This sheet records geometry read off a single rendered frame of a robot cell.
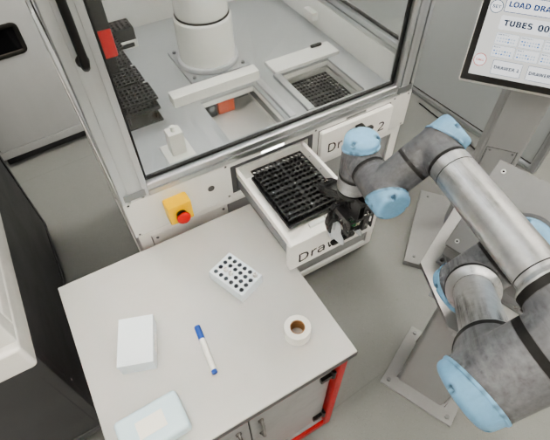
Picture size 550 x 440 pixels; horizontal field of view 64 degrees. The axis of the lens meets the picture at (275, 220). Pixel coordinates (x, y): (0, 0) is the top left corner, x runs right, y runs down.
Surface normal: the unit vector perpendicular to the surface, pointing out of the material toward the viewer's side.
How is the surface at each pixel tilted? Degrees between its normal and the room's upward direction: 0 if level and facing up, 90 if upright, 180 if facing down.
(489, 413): 58
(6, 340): 90
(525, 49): 50
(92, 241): 0
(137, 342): 0
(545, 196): 45
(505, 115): 90
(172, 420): 0
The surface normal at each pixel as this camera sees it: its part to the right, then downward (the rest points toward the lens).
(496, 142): -0.36, 0.73
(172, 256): -0.01, -0.62
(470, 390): -0.63, -0.18
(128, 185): 0.51, 0.67
